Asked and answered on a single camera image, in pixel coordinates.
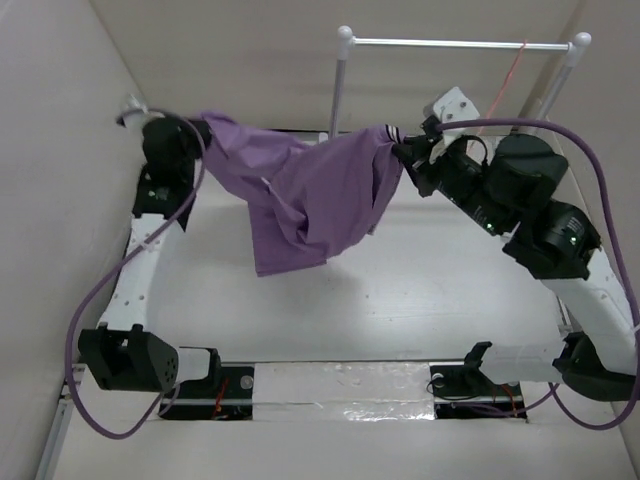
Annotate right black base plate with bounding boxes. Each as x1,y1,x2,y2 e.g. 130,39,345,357
426,362,527,420

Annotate pink wire hanger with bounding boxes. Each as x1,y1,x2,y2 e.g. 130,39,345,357
485,40,528,119

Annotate purple cable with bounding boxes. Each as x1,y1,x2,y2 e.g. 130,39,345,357
64,107,209,441
437,116,640,432

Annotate purple trousers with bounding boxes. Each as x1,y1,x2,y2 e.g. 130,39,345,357
202,111,403,277

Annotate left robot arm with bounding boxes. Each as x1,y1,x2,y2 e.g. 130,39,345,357
78,117,223,397

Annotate aluminium frame rail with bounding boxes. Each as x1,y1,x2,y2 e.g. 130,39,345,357
34,130,174,480

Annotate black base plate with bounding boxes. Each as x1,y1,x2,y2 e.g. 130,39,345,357
158,363,255,421
426,362,527,420

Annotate white clothes rack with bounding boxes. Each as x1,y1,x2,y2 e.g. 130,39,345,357
328,25,592,138

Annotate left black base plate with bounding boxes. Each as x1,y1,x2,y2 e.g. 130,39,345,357
158,363,255,421

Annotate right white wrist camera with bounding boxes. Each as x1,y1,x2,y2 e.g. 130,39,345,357
421,87,480,144

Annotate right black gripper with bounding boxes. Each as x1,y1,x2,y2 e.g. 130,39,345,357
392,133,511,237

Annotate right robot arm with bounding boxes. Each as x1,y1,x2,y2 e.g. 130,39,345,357
392,133,637,402

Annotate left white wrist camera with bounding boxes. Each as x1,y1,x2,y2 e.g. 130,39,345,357
116,94,165,136

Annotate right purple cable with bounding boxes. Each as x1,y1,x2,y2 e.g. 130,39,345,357
437,116,640,432

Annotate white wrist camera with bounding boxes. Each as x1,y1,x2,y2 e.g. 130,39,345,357
421,87,480,144
116,94,165,136

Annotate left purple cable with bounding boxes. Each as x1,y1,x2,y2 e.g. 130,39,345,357
64,107,209,441

